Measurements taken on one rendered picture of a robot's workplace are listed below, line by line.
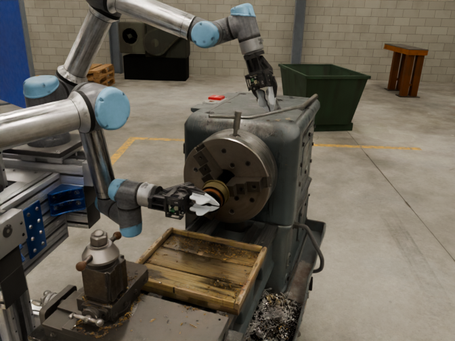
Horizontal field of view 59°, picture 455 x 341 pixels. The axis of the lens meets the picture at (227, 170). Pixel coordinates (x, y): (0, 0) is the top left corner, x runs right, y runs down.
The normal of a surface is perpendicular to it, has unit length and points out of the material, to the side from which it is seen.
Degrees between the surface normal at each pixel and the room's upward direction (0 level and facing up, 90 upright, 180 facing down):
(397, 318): 0
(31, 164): 90
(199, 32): 90
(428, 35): 90
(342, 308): 0
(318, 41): 90
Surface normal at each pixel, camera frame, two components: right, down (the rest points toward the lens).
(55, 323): 0.02, -0.93
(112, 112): 0.79, 0.23
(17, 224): 0.98, 0.09
